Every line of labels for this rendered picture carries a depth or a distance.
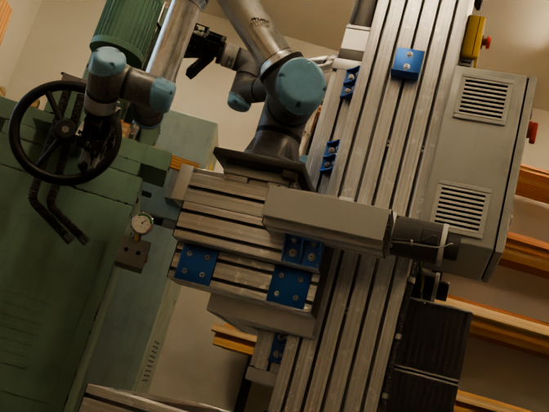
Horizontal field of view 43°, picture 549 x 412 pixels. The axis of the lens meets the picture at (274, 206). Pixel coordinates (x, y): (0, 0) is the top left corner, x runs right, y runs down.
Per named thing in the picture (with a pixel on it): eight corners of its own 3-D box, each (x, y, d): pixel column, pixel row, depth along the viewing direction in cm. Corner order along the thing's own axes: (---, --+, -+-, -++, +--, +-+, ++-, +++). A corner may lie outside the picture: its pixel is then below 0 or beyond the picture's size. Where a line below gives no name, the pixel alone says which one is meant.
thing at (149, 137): (124, 146, 237) (136, 115, 240) (124, 152, 244) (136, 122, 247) (151, 155, 238) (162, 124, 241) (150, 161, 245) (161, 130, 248)
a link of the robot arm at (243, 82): (245, 100, 209) (256, 68, 212) (220, 102, 216) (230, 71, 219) (262, 112, 214) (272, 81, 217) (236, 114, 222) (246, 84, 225)
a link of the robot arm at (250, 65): (266, 78, 216) (274, 54, 218) (233, 65, 215) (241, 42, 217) (261, 87, 224) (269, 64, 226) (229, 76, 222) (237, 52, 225)
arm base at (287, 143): (301, 187, 178) (311, 152, 180) (292, 166, 164) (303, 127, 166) (246, 176, 181) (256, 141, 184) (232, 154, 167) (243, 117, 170)
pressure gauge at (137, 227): (125, 236, 193) (135, 208, 195) (125, 238, 197) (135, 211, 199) (147, 243, 194) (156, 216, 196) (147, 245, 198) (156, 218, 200)
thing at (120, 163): (0, 131, 199) (6, 118, 200) (11, 152, 219) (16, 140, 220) (136, 176, 204) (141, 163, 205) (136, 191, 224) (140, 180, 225)
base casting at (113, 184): (-21, 157, 196) (-8, 127, 198) (11, 201, 251) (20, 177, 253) (135, 207, 202) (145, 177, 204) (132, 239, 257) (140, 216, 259)
